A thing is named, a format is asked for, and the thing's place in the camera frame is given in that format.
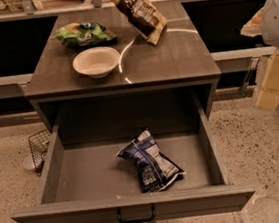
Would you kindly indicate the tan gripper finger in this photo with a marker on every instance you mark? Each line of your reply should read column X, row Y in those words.
column 253, row 27

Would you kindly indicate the green chip bag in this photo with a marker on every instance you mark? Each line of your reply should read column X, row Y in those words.
column 84, row 34

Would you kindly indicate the white paper bowl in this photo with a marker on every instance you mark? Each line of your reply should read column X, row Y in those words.
column 96, row 62

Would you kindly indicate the blue chip bag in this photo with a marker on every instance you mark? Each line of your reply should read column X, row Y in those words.
column 155, row 170

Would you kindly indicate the metal rail bracket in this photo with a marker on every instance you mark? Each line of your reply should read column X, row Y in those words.
column 255, row 58

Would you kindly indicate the grey counter cabinet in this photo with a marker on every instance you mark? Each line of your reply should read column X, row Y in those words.
column 179, row 59

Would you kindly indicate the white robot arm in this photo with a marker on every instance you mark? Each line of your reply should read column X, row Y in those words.
column 264, row 23

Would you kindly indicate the black wire basket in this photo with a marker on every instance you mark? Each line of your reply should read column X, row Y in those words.
column 39, row 143

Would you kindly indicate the brown chip bag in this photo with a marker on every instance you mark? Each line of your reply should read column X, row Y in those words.
column 144, row 16

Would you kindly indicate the black drawer handle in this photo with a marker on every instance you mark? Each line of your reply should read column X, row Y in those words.
column 140, row 214

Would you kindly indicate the grey open drawer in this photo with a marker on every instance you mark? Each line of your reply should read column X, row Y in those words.
column 84, row 181

